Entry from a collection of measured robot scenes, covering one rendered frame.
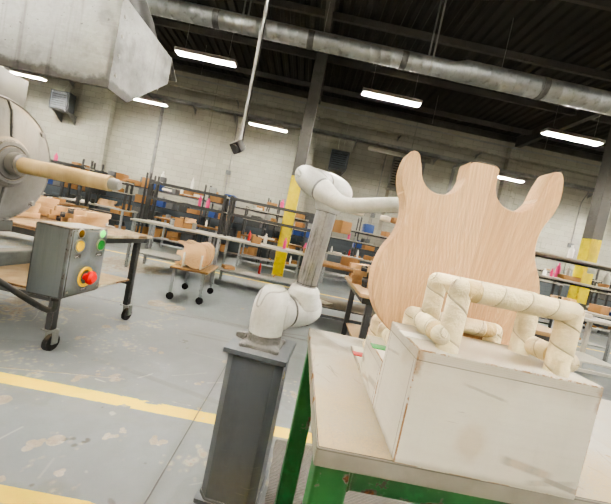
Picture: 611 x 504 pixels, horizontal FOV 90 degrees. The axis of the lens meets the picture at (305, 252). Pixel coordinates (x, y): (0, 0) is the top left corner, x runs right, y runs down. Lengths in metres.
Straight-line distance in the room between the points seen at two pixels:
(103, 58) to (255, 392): 1.22
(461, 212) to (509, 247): 0.12
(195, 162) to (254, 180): 2.28
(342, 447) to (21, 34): 0.79
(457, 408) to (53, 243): 1.00
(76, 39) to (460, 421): 0.80
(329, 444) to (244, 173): 11.71
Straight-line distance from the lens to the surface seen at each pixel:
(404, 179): 0.68
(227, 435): 1.57
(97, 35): 0.65
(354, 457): 0.55
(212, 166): 12.38
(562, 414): 0.62
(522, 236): 0.78
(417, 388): 0.51
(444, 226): 0.70
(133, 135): 13.72
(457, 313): 0.51
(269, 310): 1.36
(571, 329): 0.60
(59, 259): 1.06
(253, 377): 1.42
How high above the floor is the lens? 1.23
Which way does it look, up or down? 3 degrees down
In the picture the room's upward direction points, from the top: 12 degrees clockwise
